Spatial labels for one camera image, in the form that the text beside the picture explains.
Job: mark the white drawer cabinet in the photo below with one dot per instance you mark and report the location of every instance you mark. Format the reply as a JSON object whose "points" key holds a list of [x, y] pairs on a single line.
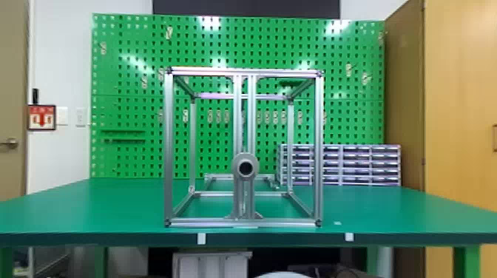
{"points": [[357, 165]]}

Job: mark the white box under table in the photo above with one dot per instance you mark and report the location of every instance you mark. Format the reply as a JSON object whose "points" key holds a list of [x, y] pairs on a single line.
{"points": [[211, 264]]}

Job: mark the yellow wooden cupboard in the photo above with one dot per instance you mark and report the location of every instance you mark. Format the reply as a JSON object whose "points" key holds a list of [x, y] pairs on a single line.
{"points": [[458, 116]]}

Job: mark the brown door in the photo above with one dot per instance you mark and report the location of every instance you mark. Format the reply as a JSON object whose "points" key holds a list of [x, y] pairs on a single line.
{"points": [[11, 97]]}

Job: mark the silver frame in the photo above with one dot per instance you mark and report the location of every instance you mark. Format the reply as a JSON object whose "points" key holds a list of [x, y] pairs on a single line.
{"points": [[167, 155]]}

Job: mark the white wall switch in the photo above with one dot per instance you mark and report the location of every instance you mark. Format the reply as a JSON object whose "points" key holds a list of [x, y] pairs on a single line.
{"points": [[80, 116]]}

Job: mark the red wall sign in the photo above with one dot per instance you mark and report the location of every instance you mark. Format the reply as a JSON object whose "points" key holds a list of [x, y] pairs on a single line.
{"points": [[41, 117]]}

